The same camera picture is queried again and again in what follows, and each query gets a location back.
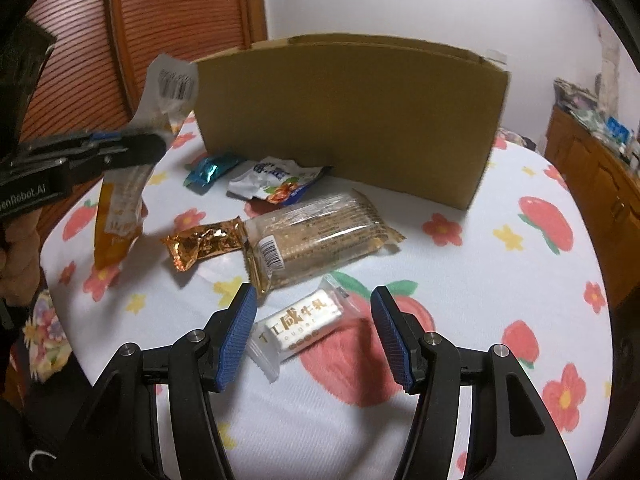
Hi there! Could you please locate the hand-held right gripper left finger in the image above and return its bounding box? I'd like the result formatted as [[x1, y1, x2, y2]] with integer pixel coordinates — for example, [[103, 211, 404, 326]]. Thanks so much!
[[82, 282, 261, 480]]

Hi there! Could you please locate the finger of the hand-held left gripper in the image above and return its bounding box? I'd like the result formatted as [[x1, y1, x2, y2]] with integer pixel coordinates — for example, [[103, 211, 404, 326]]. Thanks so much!
[[67, 132, 167, 182], [20, 129, 132, 157]]

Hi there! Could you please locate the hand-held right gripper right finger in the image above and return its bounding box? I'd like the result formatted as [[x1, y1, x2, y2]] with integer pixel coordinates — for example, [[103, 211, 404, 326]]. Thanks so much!
[[371, 286, 576, 480]]

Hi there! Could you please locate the white nougat candy packet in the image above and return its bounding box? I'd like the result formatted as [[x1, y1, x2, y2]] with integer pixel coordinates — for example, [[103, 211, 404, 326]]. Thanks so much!
[[248, 275, 351, 383]]

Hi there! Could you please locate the orange snack packet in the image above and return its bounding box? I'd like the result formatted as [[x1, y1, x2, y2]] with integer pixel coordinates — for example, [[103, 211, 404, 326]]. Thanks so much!
[[94, 55, 201, 270]]

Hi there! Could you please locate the brown cardboard box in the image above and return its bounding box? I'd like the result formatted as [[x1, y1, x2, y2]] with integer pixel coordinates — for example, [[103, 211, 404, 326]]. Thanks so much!
[[192, 34, 512, 211]]

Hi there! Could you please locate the person's left hand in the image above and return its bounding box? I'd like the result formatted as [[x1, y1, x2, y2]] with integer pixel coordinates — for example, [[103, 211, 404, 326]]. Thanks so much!
[[0, 210, 45, 306]]

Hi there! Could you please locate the teal foil candy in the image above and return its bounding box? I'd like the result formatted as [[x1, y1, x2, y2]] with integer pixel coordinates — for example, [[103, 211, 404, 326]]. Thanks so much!
[[184, 152, 246, 195]]

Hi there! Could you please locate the gold foil snack wrapper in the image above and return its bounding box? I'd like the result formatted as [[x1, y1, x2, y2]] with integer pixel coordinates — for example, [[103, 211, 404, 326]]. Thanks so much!
[[160, 216, 248, 272]]

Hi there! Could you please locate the clear biscuit packet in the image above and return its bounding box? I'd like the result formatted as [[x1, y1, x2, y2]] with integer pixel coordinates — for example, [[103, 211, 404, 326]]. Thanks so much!
[[241, 189, 407, 297]]

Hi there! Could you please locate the white and blue snack packet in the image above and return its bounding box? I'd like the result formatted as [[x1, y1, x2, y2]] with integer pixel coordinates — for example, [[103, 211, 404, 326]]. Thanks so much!
[[227, 156, 333, 206]]

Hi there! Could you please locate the flower patterned bedding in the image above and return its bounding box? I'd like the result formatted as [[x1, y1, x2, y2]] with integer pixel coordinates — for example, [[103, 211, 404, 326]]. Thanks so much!
[[20, 287, 76, 386]]

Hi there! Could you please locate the brown wooden cabinet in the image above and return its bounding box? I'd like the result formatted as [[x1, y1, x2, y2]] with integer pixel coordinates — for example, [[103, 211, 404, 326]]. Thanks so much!
[[544, 105, 640, 281]]

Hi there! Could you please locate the stack of printed packets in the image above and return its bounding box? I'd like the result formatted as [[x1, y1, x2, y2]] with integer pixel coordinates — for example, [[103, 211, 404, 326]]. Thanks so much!
[[554, 77, 601, 121]]

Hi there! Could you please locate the blue box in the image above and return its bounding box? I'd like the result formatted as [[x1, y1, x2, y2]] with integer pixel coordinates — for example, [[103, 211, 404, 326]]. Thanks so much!
[[605, 117, 633, 146]]

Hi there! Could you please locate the pale patterned curtain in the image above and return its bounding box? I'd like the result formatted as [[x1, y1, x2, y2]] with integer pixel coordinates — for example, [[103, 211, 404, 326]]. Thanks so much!
[[597, 25, 621, 111]]

